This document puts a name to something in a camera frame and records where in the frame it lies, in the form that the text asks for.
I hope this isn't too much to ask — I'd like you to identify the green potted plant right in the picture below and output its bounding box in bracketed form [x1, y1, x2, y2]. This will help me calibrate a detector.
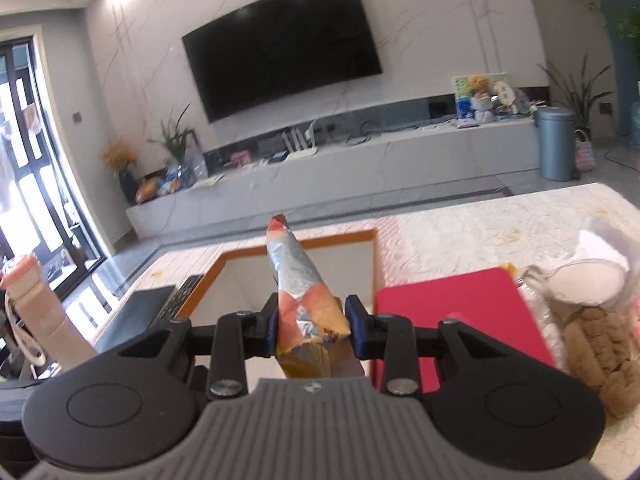
[538, 54, 614, 131]

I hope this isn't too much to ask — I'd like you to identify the grey blue trash bin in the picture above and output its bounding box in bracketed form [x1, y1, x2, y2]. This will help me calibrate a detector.
[534, 106, 576, 182]

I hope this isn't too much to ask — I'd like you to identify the dried yellow flowers vase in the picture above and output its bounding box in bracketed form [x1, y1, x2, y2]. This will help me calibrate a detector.
[100, 138, 138, 206]

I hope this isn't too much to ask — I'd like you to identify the pink beige bag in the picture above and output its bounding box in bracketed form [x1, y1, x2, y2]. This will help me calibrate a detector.
[1, 255, 96, 370]

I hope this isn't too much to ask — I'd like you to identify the teddy bear display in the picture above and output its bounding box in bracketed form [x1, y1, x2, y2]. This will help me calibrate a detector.
[452, 73, 518, 124]

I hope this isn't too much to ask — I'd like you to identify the green plant left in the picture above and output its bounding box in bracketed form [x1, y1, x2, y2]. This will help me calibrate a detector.
[146, 104, 198, 165]

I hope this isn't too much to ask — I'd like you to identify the red flat mat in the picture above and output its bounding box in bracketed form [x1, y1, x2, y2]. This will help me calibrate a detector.
[375, 268, 555, 367]

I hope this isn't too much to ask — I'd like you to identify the white wifi router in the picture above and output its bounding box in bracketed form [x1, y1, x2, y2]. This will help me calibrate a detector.
[281, 120, 318, 162]

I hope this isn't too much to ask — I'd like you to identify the black tablet device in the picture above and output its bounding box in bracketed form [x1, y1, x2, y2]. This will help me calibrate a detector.
[93, 285, 176, 353]

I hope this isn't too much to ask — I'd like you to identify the white storage box orange rim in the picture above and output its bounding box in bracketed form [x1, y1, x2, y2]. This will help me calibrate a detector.
[176, 228, 379, 380]

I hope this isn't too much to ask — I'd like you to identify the brown plush toy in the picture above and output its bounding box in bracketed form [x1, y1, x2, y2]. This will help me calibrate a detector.
[563, 307, 639, 419]

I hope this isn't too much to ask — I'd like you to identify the white marble tv console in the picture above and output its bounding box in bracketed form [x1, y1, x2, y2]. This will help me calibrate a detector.
[126, 119, 539, 238]

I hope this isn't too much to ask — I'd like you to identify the woven checkered basket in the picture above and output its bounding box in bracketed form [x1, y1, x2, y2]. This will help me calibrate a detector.
[575, 128, 596, 174]

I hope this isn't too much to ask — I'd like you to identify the black wall television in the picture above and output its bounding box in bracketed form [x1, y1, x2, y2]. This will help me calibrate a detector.
[182, 0, 383, 122]

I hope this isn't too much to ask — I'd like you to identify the silver orange snack packet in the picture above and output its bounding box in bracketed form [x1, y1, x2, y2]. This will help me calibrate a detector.
[266, 214, 364, 379]

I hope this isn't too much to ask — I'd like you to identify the black remote control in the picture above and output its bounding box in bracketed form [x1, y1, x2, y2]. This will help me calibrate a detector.
[154, 274, 204, 323]

